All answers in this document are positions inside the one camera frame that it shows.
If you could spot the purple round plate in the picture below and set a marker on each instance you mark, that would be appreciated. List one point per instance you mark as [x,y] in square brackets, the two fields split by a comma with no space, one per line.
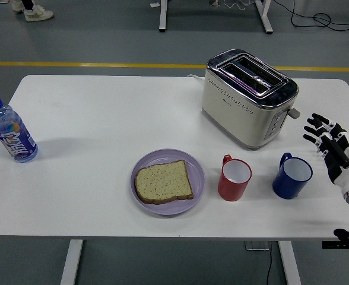
[162,209]

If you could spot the person with white shoes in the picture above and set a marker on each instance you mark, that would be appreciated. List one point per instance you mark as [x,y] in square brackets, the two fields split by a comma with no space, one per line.
[38,13]

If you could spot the grey box under table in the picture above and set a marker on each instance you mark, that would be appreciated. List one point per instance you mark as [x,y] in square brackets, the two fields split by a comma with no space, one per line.
[256,245]

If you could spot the red enamel cup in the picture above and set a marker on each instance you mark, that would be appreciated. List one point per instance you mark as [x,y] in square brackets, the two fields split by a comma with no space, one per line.
[231,190]

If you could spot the bread slice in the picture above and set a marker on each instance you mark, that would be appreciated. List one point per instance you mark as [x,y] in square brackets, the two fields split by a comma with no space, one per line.
[162,182]

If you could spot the cream chrome toaster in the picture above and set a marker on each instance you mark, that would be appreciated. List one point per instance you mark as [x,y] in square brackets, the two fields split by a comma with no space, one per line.
[236,118]

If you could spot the blue enamel cup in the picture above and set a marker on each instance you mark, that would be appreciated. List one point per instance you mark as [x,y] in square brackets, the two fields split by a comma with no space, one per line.
[287,187]

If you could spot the white paper scrap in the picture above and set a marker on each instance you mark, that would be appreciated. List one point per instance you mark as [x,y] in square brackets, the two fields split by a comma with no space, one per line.
[154,5]

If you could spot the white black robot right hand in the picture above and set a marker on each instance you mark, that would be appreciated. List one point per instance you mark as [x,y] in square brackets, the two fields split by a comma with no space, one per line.
[339,157]

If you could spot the white table leg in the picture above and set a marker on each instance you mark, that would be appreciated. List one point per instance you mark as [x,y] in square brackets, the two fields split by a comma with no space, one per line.
[290,264]
[72,261]

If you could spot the black table control panel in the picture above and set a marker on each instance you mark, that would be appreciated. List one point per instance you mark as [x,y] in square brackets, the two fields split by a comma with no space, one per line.
[328,245]

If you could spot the white background desk leg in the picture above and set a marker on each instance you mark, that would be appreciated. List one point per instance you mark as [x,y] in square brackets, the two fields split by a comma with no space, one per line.
[162,17]
[265,17]

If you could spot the blue-capped plastic water bottle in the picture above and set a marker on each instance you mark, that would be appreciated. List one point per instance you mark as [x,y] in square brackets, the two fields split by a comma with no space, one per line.
[14,139]

